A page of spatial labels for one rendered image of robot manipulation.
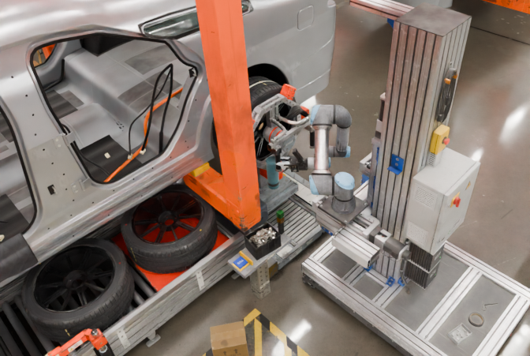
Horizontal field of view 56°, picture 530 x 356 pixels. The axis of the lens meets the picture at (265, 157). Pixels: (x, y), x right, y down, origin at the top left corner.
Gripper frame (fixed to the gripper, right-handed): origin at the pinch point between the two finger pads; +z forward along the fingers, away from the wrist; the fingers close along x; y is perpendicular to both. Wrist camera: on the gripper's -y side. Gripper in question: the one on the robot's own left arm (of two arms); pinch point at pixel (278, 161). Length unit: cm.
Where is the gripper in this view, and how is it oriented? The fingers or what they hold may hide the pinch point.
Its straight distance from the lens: 342.2
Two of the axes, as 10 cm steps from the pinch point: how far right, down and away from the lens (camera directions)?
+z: -10.0, 0.2, 0.7
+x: 0.4, -6.6, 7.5
